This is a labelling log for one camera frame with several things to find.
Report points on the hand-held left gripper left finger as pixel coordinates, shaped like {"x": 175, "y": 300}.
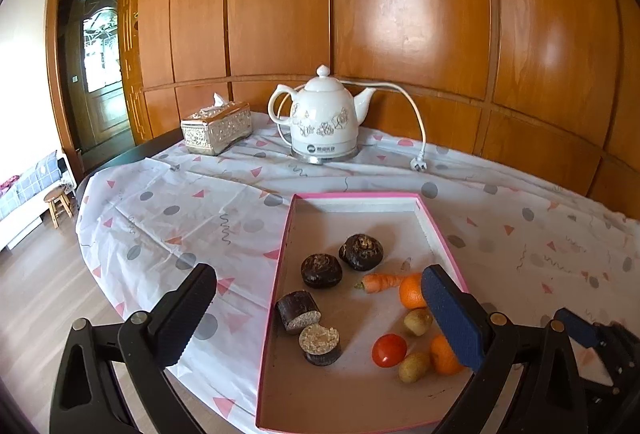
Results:
{"x": 185, "y": 314}

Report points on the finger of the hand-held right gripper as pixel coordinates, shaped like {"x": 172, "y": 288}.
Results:
{"x": 575, "y": 326}

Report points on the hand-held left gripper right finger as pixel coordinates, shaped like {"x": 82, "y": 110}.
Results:
{"x": 452, "y": 319}

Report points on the yellow-green kiwi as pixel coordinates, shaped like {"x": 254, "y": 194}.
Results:
{"x": 418, "y": 320}
{"x": 414, "y": 366}

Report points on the orange tangerine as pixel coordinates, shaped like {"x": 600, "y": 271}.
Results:
{"x": 444, "y": 356}
{"x": 411, "y": 291}

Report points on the red tomato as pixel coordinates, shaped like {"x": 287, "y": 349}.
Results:
{"x": 389, "y": 349}

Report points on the dark brown water chestnut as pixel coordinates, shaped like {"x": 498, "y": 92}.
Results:
{"x": 321, "y": 270}
{"x": 361, "y": 252}

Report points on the dark sugarcane piece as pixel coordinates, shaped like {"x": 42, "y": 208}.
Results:
{"x": 298, "y": 311}
{"x": 320, "y": 344}

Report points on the pink shallow box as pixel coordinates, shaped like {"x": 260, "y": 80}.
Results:
{"x": 350, "y": 224}

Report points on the small orange carrot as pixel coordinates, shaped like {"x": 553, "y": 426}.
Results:
{"x": 382, "y": 282}

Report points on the small wooden stool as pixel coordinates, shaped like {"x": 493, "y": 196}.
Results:
{"x": 58, "y": 204}

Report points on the silver embossed tissue box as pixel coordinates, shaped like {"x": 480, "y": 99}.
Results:
{"x": 215, "y": 129}

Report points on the bed with checked cover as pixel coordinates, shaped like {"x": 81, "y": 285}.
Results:
{"x": 30, "y": 184}

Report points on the silver kettle base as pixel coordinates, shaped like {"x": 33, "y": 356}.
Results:
{"x": 325, "y": 159}

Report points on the white tissue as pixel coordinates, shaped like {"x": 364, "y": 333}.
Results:
{"x": 218, "y": 100}

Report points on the wooden door with glass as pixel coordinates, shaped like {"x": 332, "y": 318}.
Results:
{"x": 100, "y": 89}

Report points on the white ceramic electric kettle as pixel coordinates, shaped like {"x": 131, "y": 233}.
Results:
{"x": 325, "y": 114}

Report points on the carved wooden door leaf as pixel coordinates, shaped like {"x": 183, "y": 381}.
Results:
{"x": 131, "y": 64}

